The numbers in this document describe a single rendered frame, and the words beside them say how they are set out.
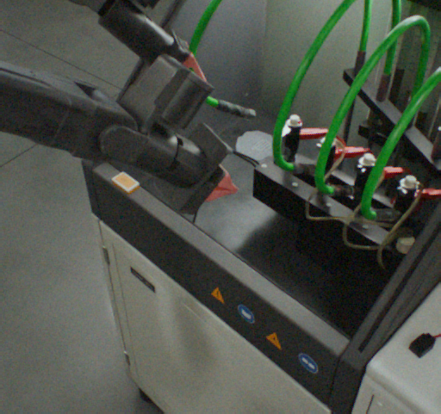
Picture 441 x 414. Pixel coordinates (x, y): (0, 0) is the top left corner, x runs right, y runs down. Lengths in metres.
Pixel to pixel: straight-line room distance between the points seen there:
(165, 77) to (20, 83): 0.16
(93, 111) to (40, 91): 0.05
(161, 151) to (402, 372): 0.48
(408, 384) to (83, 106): 0.60
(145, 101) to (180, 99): 0.04
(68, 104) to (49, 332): 1.65
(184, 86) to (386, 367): 0.51
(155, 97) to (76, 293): 1.66
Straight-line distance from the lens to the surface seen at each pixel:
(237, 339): 1.14
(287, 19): 1.40
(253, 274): 1.01
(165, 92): 0.62
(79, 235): 2.41
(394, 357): 0.92
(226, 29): 1.34
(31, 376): 2.08
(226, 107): 1.04
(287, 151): 1.11
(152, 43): 0.92
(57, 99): 0.54
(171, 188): 0.73
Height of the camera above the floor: 1.74
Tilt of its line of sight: 44 degrees down
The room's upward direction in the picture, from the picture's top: straight up
